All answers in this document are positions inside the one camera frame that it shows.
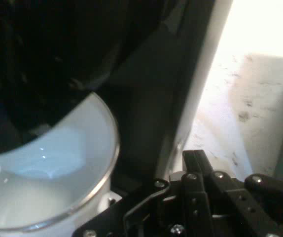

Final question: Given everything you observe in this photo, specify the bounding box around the white cup with metal rim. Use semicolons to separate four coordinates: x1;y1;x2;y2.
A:
0;92;121;237

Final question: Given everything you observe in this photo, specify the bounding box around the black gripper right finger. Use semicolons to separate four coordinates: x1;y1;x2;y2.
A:
195;149;283;237

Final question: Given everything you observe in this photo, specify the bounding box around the black coffee machine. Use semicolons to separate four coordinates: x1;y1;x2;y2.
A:
0;0;217;191

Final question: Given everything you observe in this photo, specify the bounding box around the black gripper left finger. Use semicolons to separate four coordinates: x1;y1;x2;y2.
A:
123;150;212;237

